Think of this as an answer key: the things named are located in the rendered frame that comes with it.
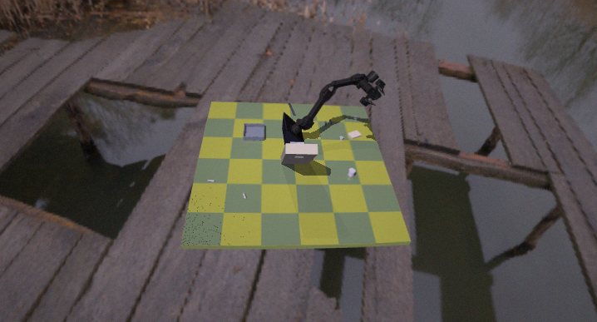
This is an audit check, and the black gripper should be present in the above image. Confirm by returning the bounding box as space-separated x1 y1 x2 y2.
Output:
360 79 386 106

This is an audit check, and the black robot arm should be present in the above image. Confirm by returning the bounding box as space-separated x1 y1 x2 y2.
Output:
290 71 382 135

